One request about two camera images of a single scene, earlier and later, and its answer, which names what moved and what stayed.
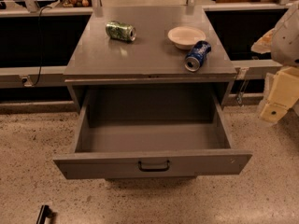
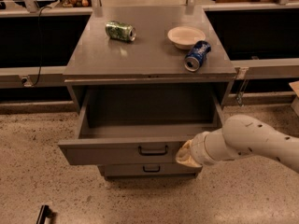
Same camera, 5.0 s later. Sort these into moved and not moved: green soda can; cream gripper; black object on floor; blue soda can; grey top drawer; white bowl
Moved: grey top drawer; cream gripper
Not moved: black object on floor; white bowl; green soda can; blue soda can
